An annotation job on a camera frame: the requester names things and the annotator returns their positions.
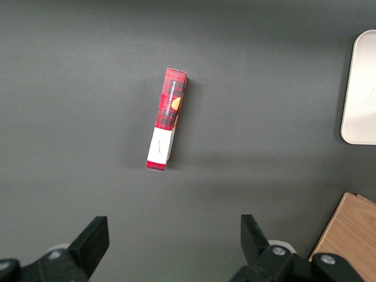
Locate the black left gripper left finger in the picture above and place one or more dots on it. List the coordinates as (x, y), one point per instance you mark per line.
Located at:
(85, 249)

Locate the red plaid cookie box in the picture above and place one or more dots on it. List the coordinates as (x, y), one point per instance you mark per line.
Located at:
(167, 117)

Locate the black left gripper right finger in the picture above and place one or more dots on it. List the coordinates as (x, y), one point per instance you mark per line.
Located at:
(264, 261)

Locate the wooden drawer cabinet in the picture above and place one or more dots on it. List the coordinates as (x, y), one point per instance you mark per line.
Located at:
(349, 235)

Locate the beige plastic tray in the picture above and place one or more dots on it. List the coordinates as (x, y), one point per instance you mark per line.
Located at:
(361, 94)

